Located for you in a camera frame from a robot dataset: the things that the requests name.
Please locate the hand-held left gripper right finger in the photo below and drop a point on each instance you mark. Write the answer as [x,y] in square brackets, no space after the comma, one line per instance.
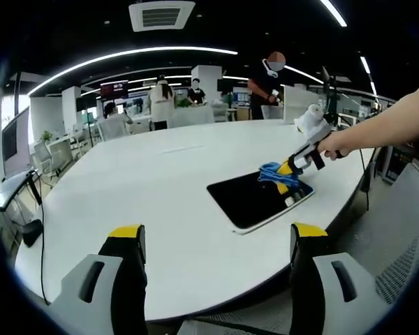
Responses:
[349,296]

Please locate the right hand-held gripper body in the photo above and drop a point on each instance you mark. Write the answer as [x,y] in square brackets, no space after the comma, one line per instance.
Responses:
[316,130]

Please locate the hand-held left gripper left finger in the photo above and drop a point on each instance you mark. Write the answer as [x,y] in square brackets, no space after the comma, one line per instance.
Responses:
[90,296]

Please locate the blue cleaning cloth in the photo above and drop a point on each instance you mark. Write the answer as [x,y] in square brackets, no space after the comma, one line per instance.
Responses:
[270,171]

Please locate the black mirror with white frame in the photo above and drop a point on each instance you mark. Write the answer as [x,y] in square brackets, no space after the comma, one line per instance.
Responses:
[244,199]

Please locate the person's right hand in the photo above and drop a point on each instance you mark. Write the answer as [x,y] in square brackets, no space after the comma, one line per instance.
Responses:
[335,146]

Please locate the white desk partition panel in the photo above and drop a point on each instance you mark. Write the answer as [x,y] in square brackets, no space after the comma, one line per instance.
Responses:
[297,103]

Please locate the black tripod stand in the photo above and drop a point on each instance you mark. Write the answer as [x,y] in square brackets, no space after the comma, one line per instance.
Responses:
[330,94]

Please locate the black flat object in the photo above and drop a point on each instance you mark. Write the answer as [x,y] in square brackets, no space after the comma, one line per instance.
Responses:
[33,233]

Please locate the white low partition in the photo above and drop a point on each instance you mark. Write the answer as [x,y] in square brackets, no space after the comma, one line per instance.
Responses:
[192,117]

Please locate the straight ceiling light strip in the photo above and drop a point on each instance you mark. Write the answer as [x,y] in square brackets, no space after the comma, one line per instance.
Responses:
[333,12]

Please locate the green potted plant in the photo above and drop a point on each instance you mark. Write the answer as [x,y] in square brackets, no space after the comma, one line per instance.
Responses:
[47,136]
[183,103]

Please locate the grey side desk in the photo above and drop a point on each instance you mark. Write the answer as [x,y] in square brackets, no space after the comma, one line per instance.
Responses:
[12,188]

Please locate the white mesh office chair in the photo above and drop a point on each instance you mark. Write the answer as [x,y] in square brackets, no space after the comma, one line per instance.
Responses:
[45,157]

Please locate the computer monitor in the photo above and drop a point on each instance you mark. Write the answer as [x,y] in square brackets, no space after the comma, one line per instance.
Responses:
[15,141]

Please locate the long curved ceiling light strip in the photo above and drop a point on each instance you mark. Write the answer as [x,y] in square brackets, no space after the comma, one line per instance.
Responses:
[132,53]

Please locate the ceiling air vent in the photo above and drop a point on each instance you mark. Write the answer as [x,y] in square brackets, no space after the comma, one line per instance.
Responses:
[162,16]

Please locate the black screen on stand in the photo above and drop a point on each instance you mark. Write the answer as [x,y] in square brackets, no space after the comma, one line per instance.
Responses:
[86,104]

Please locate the red wall screen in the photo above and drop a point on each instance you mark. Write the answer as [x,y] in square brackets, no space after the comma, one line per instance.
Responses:
[114,89]

